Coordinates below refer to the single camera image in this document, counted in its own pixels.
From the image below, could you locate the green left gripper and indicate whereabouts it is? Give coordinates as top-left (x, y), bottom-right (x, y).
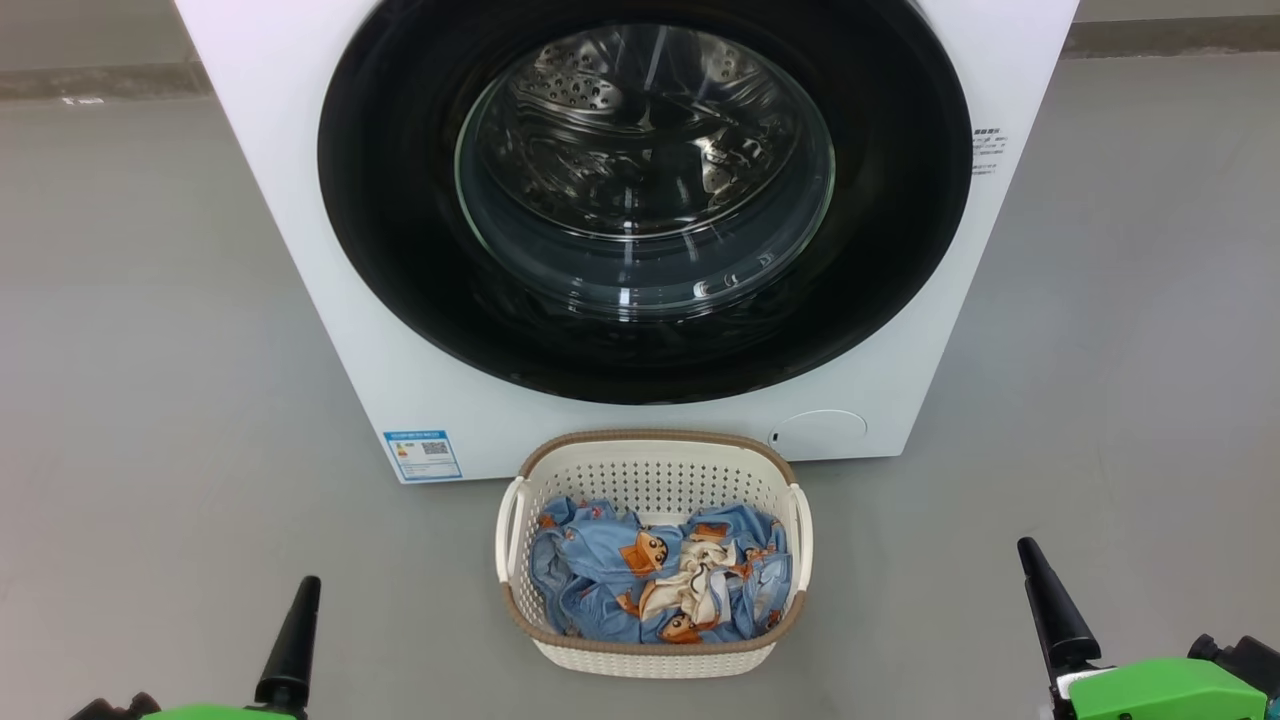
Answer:
top-left (140, 576), bottom-right (322, 720)

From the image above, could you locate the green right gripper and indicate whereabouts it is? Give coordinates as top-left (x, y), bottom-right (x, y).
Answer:
top-left (1017, 537), bottom-right (1269, 720)

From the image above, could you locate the blue cartoon print garment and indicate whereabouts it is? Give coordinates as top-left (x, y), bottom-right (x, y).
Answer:
top-left (528, 496), bottom-right (793, 646)

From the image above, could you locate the white front-load washing machine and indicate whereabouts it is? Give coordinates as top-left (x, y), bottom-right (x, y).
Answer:
top-left (175, 0), bottom-right (1081, 486)

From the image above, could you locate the stainless steel washing machine drum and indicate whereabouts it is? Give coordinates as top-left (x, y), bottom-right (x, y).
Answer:
top-left (495, 24), bottom-right (806, 243)

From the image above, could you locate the blue energy label sticker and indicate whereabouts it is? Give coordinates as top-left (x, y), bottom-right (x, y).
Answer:
top-left (383, 430), bottom-right (464, 483)

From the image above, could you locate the round white filter cover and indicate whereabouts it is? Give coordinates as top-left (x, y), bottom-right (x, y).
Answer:
top-left (768, 409), bottom-right (869, 461)

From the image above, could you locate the cream perforated laundry basket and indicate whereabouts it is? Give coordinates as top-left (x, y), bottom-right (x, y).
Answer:
top-left (494, 429), bottom-right (814, 680)

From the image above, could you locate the small printed text sticker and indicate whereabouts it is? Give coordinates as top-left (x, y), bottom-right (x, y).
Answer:
top-left (970, 127), bottom-right (1009, 177)

